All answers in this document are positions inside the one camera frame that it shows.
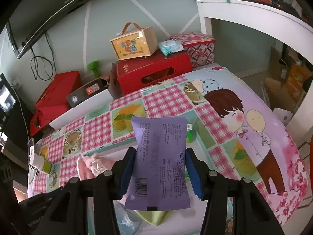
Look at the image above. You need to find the black cardboard box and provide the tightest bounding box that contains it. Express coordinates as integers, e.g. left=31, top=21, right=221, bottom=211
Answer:
left=67, top=75, right=123, bottom=108

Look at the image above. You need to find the large red flat box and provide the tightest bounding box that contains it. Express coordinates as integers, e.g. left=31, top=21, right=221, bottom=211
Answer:
left=34, top=71, right=82, bottom=113

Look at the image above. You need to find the red patterned tin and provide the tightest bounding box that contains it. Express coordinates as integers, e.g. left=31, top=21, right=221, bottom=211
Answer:
left=170, top=32, right=216, bottom=69

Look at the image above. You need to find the red gift box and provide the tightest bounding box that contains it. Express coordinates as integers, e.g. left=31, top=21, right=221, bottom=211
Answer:
left=116, top=52, right=192, bottom=96

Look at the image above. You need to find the white board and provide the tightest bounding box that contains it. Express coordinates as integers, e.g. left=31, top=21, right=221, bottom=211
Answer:
left=50, top=88, right=115, bottom=129

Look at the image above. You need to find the pink fluffy cloth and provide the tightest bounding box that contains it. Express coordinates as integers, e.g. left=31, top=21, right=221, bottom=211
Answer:
left=77, top=153, right=116, bottom=180

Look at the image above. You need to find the black looped cable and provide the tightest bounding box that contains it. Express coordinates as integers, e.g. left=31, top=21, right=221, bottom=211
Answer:
left=31, top=33, right=54, bottom=81

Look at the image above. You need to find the dark cabinet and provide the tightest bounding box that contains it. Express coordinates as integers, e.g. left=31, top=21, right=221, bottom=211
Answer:
left=0, top=117, right=30, bottom=201

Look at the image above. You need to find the purple snack packet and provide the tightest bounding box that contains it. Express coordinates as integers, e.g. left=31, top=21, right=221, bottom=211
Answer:
left=124, top=116, right=191, bottom=211

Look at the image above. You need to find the wooden box with handle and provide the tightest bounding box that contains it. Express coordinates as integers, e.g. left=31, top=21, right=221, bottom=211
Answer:
left=109, top=22, right=158, bottom=60

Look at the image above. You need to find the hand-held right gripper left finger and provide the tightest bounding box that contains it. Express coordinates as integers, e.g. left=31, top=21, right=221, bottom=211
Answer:
left=43, top=147, right=137, bottom=235

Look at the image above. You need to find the black smartphone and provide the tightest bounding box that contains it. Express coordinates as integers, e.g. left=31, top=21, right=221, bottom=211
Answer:
left=27, top=138, right=35, bottom=157

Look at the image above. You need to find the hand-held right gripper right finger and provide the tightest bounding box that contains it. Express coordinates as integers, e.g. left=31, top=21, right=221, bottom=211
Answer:
left=186, top=147, right=285, bottom=235

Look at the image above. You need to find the blue face mask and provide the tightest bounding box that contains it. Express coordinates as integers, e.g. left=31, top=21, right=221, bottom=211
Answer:
left=115, top=196, right=142, bottom=235

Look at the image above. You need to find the white charging cable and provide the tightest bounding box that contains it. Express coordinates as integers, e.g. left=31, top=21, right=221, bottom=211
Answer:
left=0, top=73, right=19, bottom=118

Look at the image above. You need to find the white shelf desk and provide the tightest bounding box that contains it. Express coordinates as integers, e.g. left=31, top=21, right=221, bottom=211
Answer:
left=196, top=0, right=313, bottom=118

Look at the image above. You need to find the blue wet wipes pack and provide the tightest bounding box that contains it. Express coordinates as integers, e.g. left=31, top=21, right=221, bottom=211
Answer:
left=158, top=40, right=184, bottom=55

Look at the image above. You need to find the white plastic bottle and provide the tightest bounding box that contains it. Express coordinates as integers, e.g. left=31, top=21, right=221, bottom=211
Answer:
left=29, top=153, right=55, bottom=174

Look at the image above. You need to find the black television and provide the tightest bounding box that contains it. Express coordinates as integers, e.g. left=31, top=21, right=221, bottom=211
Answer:
left=6, top=0, right=118, bottom=59

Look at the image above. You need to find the green dumbbell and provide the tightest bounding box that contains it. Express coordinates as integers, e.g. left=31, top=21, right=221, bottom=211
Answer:
left=87, top=61, right=101, bottom=77

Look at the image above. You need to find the printed checkered tablecloth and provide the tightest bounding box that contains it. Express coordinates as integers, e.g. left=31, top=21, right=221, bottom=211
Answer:
left=27, top=65, right=310, bottom=228

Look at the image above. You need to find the light green cloth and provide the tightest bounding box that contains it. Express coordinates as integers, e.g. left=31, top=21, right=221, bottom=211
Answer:
left=136, top=209, right=167, bottom=227

